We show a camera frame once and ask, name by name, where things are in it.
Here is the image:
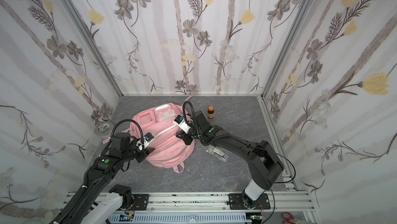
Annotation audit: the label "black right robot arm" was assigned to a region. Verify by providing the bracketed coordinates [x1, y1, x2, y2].
[174, 100, 285, 209]

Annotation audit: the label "pink student backpack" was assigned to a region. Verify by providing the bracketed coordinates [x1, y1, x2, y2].
[122, 103, 195, 173]

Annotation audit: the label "clear tape roll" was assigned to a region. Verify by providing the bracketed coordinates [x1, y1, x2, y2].
[94, 122, 114, 137]

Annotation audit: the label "small brown orange-capped bottle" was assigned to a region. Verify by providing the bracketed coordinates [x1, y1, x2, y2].
[207, 106, 215, 119]

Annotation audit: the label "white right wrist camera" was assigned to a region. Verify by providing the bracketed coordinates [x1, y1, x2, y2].
[173, 115, 191, 134]

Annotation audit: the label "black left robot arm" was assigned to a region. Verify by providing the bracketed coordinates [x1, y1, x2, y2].
[51, 119, 155, 224]

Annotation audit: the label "red scissors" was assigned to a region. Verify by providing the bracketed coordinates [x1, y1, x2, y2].
[282, 212, 297, 224]

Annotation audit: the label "clear plastic pencil case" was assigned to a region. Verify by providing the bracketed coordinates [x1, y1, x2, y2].
[206, 145, 229, 162]

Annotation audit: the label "aluminium mounting rail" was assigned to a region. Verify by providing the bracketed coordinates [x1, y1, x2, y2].
[57, 178, 317, 224]

